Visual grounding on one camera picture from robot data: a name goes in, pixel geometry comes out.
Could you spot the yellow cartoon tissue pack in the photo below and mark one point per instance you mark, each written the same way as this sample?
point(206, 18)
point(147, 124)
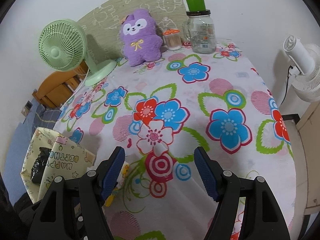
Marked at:
point(119, 184)

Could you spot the purple plush toy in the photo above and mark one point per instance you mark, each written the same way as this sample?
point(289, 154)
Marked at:
point(141, 42)

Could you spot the black plastic bag bundle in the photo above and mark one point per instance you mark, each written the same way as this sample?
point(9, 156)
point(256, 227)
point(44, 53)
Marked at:
point(39, 165)

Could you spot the grey plaid pillow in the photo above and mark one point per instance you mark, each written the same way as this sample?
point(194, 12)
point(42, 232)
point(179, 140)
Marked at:
point(40, 116)

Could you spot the floral tablecloth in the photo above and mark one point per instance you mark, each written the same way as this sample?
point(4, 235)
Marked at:
point(159, 112)

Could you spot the green desk fan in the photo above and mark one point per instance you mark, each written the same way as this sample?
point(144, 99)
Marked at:
point(63, 46)

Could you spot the glass jar with green cup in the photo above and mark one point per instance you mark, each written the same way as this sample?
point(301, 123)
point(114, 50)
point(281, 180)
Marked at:
point(199, 27)

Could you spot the wall socket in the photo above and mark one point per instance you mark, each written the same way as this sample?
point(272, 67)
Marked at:
point(28, 105)

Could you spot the white standing fan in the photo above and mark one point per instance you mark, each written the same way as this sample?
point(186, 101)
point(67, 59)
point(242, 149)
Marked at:
point(303, 74)

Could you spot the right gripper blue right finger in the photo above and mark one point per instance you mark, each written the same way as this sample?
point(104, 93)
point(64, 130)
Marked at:
point(210, 172)

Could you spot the cotton swab jar orange lid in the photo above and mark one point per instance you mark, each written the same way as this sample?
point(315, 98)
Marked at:
point(172, 39)

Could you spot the beige door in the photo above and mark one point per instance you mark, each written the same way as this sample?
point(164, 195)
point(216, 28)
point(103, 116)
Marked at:
point(304, 137)

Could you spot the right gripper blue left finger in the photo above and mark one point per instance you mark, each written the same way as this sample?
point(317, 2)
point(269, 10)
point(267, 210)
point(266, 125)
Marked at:
point(109, 170)

